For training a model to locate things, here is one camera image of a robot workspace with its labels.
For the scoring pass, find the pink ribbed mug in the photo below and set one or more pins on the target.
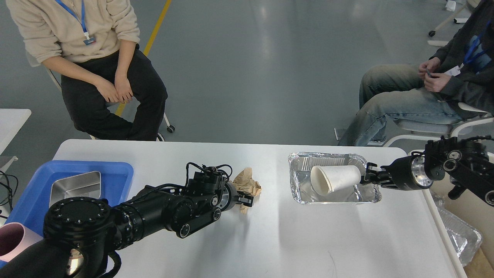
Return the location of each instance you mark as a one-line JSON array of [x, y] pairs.
[[14, 239]]

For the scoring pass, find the brown paper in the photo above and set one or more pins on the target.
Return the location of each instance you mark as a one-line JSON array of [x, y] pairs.
[[245, 183]]

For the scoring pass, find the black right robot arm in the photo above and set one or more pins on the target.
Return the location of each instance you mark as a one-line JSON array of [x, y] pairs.
[[466, 162]]

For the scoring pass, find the white side table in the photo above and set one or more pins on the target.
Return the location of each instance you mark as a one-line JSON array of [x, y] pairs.
[[11, 121]]

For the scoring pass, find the white chair base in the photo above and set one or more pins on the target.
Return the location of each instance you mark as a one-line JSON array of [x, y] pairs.
[[471, 4]]

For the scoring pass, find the white paper cup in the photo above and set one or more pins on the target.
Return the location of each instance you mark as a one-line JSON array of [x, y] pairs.
[[328, 179]]

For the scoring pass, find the square stainless steel tray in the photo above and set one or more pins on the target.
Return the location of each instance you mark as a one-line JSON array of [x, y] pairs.
[[82, 185]]

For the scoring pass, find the aluminium foil tray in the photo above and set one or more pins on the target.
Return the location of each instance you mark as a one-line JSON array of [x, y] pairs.
[[300, 165]]

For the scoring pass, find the metal floor plate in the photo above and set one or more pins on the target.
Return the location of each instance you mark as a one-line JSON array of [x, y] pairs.
[[339, 132]]

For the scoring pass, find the blue plastic tray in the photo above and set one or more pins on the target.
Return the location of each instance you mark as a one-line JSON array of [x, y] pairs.
[[32, 206]]

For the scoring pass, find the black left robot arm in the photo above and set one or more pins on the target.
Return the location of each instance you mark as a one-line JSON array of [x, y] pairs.
[[82, 235]]

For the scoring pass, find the person in dark hoodie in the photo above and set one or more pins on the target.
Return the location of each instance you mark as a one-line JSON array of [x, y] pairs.
[[462, 71]]

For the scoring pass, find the foil tray in bin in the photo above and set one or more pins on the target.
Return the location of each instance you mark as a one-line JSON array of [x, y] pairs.
[[465, 239]]

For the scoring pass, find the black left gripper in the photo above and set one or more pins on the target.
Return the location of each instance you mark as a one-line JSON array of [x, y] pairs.
[[230, 198]]

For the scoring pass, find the white chair of right person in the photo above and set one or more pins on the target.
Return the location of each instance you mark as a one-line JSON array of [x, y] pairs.
[[425, 132]]

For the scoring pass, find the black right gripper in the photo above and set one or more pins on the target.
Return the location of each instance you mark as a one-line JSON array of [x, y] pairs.
[[406, 173]]

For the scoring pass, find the person in beige sweater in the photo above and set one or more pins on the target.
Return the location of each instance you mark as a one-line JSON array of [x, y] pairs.
[[109, 87]]

